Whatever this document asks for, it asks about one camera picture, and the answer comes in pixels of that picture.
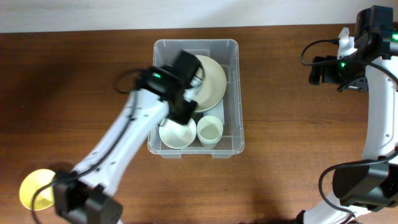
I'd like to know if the small white bowl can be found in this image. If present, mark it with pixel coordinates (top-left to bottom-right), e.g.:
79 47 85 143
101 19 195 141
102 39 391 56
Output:
159 118 197 149

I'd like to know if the cream cup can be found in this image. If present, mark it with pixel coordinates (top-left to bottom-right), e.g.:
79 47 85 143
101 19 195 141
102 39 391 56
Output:
197 116 224 144

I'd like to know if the cream bowl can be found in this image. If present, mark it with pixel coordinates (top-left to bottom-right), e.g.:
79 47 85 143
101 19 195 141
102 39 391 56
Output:
194 55 227 113

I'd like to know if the small yellow bowl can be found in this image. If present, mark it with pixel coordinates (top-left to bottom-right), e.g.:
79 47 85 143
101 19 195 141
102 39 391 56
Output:
19 169 55 210

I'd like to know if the green cup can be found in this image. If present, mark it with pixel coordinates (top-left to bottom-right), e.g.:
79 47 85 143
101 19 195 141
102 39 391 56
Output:
199 137 221 148

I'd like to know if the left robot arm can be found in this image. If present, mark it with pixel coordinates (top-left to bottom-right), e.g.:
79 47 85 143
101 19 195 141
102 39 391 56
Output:
52 50 205 223

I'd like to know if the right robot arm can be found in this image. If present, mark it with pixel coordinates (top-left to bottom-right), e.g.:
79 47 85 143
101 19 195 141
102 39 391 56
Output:
295 6 397 223

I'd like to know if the white label in container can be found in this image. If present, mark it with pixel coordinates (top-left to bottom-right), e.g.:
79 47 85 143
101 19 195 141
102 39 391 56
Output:
208 100 225 124

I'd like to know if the clear plastic storage container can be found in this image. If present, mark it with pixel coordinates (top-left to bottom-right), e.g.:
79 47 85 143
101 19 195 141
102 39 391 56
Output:
147 39 245 159

